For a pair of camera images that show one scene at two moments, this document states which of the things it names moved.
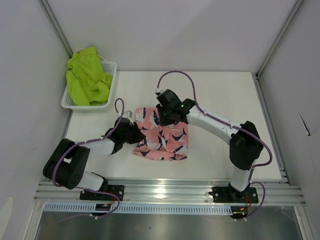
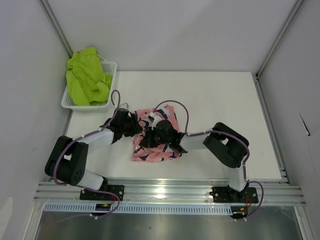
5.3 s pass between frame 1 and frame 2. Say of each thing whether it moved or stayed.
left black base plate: stayed
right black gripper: moved
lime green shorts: stayed
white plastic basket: stayed
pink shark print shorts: moved
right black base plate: stayed
